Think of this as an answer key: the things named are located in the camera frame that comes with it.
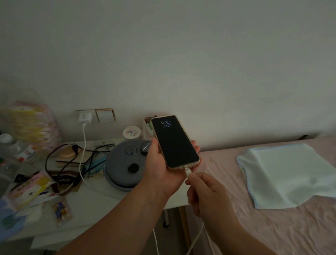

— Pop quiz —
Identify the smartphone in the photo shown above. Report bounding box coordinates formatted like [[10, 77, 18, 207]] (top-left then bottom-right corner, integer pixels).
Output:
[[150, 115, 201, 171]]

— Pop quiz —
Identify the person's right hand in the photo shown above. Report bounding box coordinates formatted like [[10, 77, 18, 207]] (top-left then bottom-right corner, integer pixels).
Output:
[[185, 172, 243, 237]]

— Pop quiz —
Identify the small white green box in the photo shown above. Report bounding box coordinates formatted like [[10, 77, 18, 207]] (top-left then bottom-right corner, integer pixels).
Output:
[[143, 115, 159, 140]]

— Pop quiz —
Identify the gold framed wall switch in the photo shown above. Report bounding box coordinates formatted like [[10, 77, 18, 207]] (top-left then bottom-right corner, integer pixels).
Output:
[[95, 108, 117, 123]]

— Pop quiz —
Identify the white charger adapter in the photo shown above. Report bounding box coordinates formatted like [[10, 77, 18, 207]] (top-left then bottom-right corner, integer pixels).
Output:
[[78, 112, 93, 124]]

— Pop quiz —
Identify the black cable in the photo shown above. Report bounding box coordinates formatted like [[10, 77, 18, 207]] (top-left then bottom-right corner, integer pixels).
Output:
[[45, 143, 116, 184]]

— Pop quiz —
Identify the blue patterned packet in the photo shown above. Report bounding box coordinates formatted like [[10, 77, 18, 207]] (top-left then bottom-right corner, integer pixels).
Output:
[[0, 196, 27, 241]]

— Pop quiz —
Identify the white charging cable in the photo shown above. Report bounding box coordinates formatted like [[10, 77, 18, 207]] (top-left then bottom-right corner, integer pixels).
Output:
[[79, 122, 206, 255]]

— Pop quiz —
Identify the pink yellow packet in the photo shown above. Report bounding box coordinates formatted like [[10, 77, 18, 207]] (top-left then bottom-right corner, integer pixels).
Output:
[[8, 171, 57, 208]]

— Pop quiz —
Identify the white round labelled cup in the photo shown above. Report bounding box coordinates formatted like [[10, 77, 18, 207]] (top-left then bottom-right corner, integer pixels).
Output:
[[123, 126, 141, 140]]

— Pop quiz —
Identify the clear bag of colourful bits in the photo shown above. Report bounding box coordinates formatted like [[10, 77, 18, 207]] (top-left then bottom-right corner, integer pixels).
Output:
[[51, 198, 74, 228]]

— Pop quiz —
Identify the wooden bed frame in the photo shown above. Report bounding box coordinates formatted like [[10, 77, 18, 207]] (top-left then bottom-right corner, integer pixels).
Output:
[[178, 206, 193, 255]]

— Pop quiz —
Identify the clear plastic bottle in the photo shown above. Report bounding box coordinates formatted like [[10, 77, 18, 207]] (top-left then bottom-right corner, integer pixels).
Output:
[[0, 133, 37, 168]]

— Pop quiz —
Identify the bag of tissue packs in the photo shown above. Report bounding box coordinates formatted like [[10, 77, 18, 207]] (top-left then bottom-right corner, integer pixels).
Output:
[[0, 100, 62, 154]]

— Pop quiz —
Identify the white cotton pad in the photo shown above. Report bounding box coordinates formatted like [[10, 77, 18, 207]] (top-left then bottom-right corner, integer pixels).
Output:
[[22, 205, 44, 224]]

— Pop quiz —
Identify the person's right forearm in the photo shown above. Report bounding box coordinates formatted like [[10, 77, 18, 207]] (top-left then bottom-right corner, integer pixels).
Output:
[[212, 223, 277, 255]]

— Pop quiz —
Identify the white wall socket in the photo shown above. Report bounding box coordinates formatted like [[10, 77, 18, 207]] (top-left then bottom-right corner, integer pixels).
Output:
[[76, 109, 96, 124]]

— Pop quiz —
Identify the teal box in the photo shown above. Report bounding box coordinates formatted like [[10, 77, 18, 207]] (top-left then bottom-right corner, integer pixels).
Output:
[[84, 154, 108, 178]]

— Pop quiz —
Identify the brown strap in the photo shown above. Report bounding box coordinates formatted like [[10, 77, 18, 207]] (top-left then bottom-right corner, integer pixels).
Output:
[[46, 169, 84, 196]]

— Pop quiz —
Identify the person's left hand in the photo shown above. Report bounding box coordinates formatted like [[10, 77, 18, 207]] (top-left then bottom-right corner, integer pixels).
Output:
[[142, 138, 201, 201]]

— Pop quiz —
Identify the pink bed sheet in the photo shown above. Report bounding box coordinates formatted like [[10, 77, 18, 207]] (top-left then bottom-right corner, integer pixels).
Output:
[[193, 135, 336, 255]]

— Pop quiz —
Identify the light blue towel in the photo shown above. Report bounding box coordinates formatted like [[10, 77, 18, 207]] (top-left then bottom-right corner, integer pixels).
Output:
[[235, 143, 336, 210]]

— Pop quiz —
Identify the person's left forearm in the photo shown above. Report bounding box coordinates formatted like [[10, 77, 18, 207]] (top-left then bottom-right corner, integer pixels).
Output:
[[56, 183, 172, 255]]

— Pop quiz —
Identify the grey round appliance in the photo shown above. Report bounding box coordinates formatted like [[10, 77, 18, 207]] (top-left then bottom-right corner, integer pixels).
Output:
[[103, 139, 158, 193]]

